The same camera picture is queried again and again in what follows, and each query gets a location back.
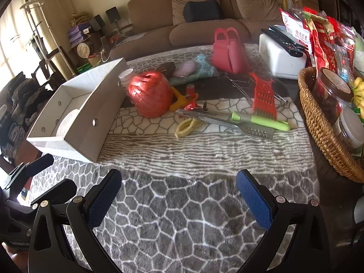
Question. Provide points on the round white tin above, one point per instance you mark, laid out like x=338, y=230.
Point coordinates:
x=85, y=49

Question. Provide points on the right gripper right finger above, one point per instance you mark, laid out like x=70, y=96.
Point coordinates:
x=269, y=214

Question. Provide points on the pink handbag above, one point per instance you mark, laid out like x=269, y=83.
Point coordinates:
x=228, y=52

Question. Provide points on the red snack bags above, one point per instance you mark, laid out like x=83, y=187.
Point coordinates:
x=330, y=43

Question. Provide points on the white cardboard box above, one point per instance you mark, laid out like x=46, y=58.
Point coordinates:
x=76, y=120

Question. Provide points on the black speaker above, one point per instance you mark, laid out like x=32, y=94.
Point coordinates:
x=113, y=15

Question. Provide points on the pink round pad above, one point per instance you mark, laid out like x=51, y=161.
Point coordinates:
x=185, y=69

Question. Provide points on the black small box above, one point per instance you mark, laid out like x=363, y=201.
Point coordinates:
x=167, y=69

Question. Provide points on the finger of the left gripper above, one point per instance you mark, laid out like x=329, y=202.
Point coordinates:
x=58, y=194
x=21, y=174

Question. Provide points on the dark blue cushion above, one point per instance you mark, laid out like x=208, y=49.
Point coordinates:
x=196, y=11

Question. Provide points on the red string ball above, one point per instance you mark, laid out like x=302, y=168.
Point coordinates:
x=151, y=94

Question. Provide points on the bananas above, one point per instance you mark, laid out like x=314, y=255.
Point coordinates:
x=358, y=91

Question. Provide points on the right beige sofa pillow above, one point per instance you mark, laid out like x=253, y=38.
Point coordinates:
x=267, y=10

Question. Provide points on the pile of folded clothes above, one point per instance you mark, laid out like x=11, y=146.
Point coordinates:
x=22, y=100

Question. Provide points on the black remote control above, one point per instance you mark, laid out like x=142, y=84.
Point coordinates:
x=277, y=34

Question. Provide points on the brown lid jar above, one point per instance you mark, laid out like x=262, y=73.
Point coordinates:
x=332, y=94

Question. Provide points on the teal cloth pouch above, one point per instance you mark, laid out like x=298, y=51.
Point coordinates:
x=204, y=69

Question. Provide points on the silver metal grater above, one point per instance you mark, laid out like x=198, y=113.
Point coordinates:
x=244, y=127

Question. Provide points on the red plastic grater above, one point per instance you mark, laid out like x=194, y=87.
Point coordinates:
x=264, y=97

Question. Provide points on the yellow plastic tool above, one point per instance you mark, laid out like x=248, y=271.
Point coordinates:
x=181, y=101

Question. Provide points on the wicker basket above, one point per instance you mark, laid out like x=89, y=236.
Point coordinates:
x=322, y=132

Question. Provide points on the purple boxes stack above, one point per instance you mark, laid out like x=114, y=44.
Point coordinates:
x=78, y=33

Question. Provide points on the yellow lid nut jar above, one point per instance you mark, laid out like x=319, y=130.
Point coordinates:
x=125, y=78

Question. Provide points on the brown sofa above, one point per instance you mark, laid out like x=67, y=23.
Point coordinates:
x=165, y=25

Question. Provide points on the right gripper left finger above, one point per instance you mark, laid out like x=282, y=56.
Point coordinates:
x=88, y=212

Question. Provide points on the patterned fleece blanket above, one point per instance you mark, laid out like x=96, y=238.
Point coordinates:
x=178, y=208

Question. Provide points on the cream plastic clip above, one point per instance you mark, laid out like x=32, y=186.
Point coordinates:
x=186, y=127

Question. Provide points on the clear plastic jar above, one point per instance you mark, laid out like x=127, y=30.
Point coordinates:
x=349, y=130

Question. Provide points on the white tissue box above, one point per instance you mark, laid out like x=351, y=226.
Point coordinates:
x=280, y=63

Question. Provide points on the white coat stand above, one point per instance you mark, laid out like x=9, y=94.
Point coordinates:
x=35, y=16

